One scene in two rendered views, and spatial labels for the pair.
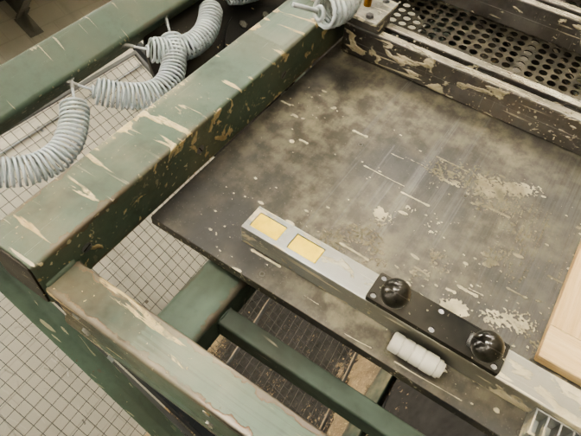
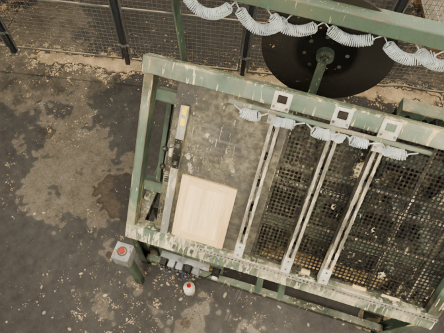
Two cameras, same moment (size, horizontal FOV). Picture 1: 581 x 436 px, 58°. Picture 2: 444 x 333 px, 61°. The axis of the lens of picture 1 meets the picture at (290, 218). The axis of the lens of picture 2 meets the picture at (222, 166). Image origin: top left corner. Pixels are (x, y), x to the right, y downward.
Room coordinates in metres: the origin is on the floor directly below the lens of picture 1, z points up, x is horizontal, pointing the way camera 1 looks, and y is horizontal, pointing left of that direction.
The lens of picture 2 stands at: (-0.01, -1.10, 3.48)
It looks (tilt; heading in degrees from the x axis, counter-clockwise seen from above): 61 degrees down; 43
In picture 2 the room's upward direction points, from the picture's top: 6 degrees clockwise
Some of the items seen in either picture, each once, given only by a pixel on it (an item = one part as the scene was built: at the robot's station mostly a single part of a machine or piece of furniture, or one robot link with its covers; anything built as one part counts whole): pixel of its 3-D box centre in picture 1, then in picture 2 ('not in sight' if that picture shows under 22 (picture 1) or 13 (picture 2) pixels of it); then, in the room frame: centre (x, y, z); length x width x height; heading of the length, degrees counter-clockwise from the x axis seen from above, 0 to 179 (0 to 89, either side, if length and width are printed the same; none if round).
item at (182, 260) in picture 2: not in sight; (187, 269); (0.35, -0.52, 0.69); 0.50 x 0.14 x 0.24; 123
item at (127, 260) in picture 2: not in sight; (124, 254); (0.06, -0.19, 0.84); 0.12 x 0.12 x 0.18; 33
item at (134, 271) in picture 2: not in sight; (134, 271); (0.06, -0.19, 0.38); 0.06 x 0.06 x 0.75; 33
